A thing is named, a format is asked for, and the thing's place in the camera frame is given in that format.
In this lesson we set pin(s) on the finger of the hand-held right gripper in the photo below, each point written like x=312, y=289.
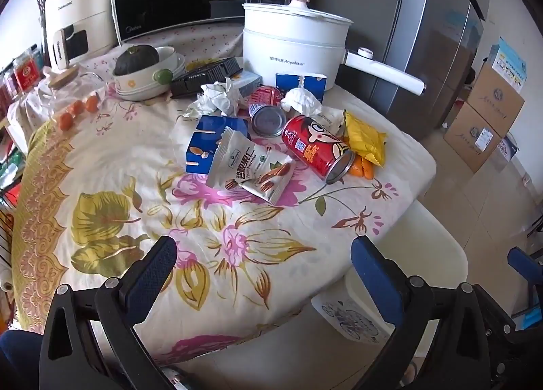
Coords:
x=528, y=265

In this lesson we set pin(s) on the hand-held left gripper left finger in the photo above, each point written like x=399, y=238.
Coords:
x=152, y=267

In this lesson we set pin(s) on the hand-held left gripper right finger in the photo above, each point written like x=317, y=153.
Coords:
x=373, y=271

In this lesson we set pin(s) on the white plastic bin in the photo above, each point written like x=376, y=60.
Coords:
x=339, y=313

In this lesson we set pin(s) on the orange wrapper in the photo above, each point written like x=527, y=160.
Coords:
x=362, y=168

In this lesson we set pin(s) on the yellow snack packet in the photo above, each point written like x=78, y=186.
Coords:
x=367, y=137

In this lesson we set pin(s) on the red cartoon drink can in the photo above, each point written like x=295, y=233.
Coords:
x=266, y=121
x=318, y=146

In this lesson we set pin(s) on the white almond snack packet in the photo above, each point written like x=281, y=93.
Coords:
x=250, y=165

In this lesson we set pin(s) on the blue almond print carton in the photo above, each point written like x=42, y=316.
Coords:
x=203, y=135

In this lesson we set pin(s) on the white tissue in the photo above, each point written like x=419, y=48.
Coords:
x=299, y=99
x=214, y=97

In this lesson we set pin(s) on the large floral tablecloth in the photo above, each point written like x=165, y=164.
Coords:
x=127, y=169

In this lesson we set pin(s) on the small printed box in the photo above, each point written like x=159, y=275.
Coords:
x=507, y=148

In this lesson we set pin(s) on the white plastic wrapper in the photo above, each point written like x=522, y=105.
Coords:
x=333, y=118

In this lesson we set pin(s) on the dark blue cloth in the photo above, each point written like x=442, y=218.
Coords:
x=17, y=356

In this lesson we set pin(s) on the small orange fruit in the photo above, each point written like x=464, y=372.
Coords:
x=77, y=108
x=91, y=104
x=65, y=121

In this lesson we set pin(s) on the white bowl with green knob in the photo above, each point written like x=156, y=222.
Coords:
x=144, y=80

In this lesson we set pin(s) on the rack of packaged goods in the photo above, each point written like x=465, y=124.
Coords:
x=10, y=140

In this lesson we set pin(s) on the blue box with white top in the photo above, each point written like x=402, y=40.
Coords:
x=316, y=82

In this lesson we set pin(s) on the black plastic tray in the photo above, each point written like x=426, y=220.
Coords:
x=203, y=76

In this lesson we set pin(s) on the blue and white tissue box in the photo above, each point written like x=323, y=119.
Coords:
x=509, y=61

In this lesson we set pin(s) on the green kabocha squash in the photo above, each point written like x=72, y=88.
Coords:
x=135, y=60

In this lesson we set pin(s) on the pale grey-blue box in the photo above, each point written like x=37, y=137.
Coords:
x=248, y=82

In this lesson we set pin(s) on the glass jar with wooden lid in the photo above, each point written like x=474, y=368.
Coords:
x=63, y=76

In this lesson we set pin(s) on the red packet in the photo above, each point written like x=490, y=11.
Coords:
x=26, y=74

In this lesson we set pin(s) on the grey refrigerator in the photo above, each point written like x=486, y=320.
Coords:
x=403, y=34

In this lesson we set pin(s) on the white electric cooking pot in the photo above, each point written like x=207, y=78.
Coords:
x=292, y=42

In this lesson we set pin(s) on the white kitchen appliance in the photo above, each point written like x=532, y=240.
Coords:
x=85, y=4

